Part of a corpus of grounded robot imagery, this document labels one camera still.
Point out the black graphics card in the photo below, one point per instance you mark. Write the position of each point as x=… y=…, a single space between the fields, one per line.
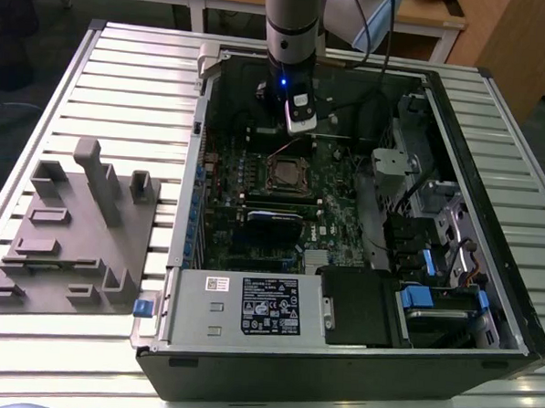
x=276 y=229

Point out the grey metal drive cage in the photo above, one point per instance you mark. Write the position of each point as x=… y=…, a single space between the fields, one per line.
x=389 y=163

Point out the silver power supply unit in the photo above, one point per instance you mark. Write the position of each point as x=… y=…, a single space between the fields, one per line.
x=194 y=300

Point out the black grey PC case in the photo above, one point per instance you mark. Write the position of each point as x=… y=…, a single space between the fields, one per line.
x=291 y=378

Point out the blue case latch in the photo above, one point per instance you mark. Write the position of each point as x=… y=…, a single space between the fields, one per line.
x=142 y=309

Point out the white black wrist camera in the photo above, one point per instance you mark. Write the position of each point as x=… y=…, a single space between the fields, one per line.
x=300 y=116

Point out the grey parts rack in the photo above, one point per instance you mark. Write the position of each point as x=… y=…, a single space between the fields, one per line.
x=83 y=249

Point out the silver finned heatsink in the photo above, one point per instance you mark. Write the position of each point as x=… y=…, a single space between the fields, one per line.
x=317 y=257

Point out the black rating label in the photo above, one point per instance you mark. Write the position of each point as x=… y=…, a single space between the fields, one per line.
x=272 y=304

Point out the CPU socket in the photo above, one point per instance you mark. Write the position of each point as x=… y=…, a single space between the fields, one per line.
x=268 y=188

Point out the white QR sticker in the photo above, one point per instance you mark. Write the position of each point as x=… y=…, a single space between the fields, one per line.
x=216 y=284

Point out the green motherboard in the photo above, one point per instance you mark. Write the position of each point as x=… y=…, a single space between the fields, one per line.
x=340 y=216

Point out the wooden cabinet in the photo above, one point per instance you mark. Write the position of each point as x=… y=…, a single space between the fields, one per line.
x=513 y=52

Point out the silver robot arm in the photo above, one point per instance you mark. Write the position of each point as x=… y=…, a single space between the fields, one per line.
x=291 y=22

